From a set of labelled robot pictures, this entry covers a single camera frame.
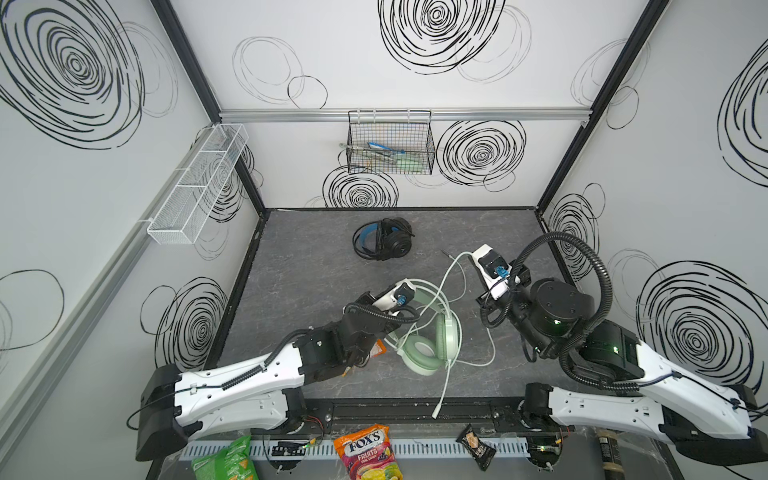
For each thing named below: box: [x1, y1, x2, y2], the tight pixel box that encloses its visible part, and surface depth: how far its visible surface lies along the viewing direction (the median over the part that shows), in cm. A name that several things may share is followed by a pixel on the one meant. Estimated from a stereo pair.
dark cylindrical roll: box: [596, 431, 625, 480], surface depth 68 cm
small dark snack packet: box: [455, 423, 497, 471], surface depth 70 cm
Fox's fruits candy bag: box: [334, 424, 404, 480], surface depth 67 cm
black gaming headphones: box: [352, 217, 415, 261], surface depth 107 cm
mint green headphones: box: [385, 278, 458, 419], surface depth 68 cm
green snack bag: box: [191, 435, 260, 480], surface depth 66 cm
